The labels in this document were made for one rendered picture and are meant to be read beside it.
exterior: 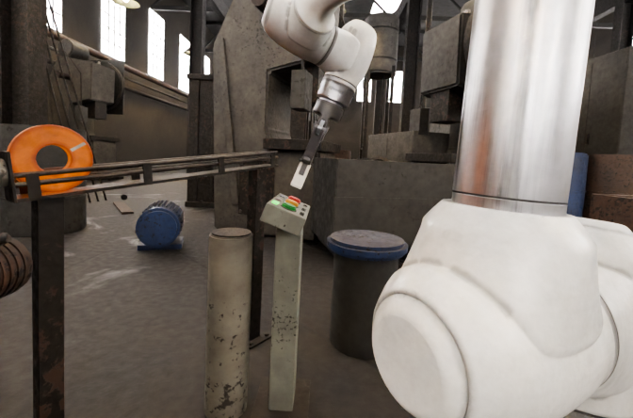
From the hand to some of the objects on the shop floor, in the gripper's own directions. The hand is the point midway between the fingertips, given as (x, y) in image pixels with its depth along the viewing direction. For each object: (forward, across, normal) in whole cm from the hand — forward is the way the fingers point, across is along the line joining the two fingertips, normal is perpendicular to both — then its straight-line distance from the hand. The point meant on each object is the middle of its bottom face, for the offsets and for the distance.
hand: (300, 174), depth 88 cm
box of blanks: (+48, -184, +73) cm, 204 cm away
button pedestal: (+66, -7, +21) cm, 70 cm away
